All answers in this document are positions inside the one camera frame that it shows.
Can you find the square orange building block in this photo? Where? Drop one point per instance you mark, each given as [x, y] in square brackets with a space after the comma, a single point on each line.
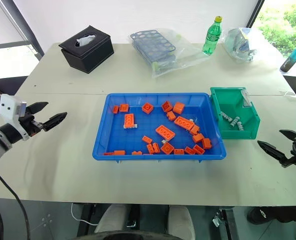
[147, 108]
[167, 148]
[167, 106]
[178, 107]
[124, 107]

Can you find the green plastic bottle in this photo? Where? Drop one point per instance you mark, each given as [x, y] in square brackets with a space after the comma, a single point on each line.
[211, 37]

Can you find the blue test tube rack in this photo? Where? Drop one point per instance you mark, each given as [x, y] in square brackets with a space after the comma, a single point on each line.
[152, 41]

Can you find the dark rounded shape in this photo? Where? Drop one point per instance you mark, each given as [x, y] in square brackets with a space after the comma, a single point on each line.
[127, 236]

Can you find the crumpled clear plastic bag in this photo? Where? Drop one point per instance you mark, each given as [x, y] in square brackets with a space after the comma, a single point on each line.
[240, 45]

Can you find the metal table leg bracket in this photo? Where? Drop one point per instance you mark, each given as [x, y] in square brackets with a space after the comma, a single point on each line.
[226, 223]

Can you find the black tissue box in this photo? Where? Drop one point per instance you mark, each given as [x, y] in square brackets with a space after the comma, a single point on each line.
[92, 56]

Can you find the teal water bottle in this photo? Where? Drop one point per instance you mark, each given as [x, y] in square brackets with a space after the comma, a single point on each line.
[291, 58]

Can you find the grey table frame panel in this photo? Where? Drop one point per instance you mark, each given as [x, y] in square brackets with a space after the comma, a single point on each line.
[50, 220]

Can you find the blue plastic tray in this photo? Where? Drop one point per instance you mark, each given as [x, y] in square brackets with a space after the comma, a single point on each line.
[137, 136]

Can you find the small orange building block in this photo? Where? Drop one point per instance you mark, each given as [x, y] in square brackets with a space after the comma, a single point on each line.
[115, 109]
[194, 129]
[189, 150]
[179, 151]
[108, 154]
[136, 153]
[171, 115]
[198, 138]
[150, 148]
[119, 152]
[198, 149]
[156, 147]
[147, 139]
[206, 143]

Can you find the green plastic bin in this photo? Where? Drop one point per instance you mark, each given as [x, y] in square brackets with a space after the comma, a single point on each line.
[249, 125]

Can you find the blue tube rack in bag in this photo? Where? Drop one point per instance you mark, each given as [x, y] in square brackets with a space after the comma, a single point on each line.
[187, 57]

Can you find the black window frame pillar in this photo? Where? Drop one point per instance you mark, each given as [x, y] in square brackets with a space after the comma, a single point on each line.
[255, 12]

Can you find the white tissue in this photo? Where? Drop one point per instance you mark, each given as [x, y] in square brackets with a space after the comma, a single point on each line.
[85, 40]

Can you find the black window frame beam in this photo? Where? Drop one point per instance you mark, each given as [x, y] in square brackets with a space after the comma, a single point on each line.
[25, 27]

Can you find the clear label holder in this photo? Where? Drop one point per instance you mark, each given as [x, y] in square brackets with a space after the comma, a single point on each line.
[246, 98]

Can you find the long orange building block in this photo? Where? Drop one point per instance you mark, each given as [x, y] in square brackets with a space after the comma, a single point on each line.
[129, 119]
[184, 122]
[165, 132]

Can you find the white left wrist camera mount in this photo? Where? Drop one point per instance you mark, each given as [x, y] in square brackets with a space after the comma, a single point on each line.
[8, 106]

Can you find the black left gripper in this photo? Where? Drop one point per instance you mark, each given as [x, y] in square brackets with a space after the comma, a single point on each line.
[28, 125]

